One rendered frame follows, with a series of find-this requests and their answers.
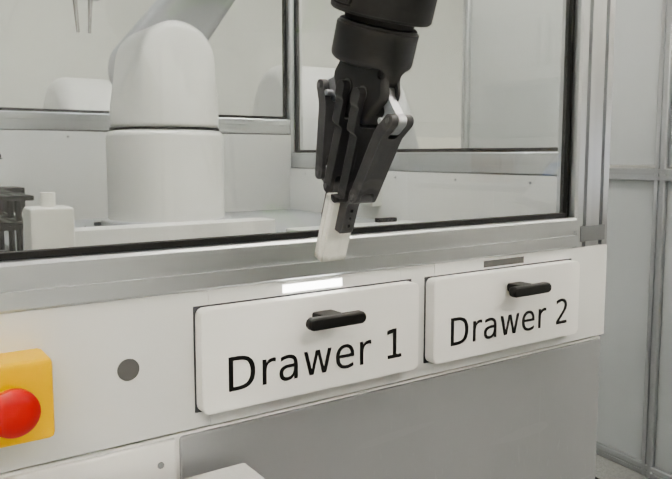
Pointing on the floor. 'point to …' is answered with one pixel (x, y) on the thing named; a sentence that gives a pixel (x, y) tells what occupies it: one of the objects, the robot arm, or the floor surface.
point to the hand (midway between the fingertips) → (336, 227)
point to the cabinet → (393, 430)
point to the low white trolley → (230, 473)
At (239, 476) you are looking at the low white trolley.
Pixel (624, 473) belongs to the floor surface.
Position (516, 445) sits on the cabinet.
